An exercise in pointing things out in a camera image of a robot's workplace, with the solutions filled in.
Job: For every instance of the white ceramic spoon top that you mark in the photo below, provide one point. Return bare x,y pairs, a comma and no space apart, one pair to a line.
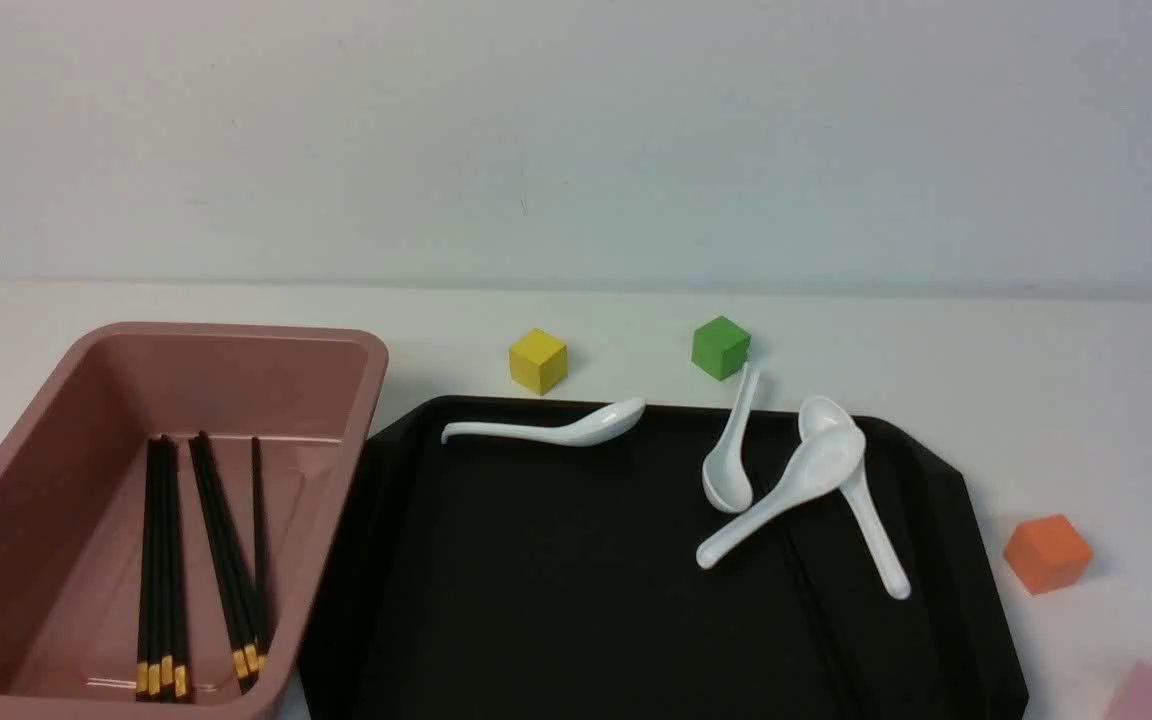
818,466

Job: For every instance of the white ceramic spoon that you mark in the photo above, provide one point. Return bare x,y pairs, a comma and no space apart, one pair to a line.
818,466
601,425
723,478

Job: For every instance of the yellow cube block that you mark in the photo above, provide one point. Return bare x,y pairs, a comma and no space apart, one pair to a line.
538,361

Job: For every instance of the white ceramic spoon left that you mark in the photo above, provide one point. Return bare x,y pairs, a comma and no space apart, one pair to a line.
601,425

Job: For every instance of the green cube block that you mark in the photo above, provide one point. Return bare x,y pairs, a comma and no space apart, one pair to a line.
720,347

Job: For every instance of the white ceramic spoon upright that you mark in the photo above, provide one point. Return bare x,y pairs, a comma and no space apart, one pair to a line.
723,478

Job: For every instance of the black plastic tray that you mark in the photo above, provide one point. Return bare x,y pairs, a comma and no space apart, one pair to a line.
484,578

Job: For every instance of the white ceramic spoon under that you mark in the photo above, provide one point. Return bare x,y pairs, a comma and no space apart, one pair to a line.
818,413

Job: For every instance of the black chopstick gold band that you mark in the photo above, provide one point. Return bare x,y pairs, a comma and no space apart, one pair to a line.
223,570
146,676
182,691
236,568
161,664
260,552

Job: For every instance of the orange cube block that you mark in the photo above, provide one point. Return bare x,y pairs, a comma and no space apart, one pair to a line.
1048,554

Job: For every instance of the pink plastic bin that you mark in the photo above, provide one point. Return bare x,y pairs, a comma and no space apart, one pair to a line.
72,488

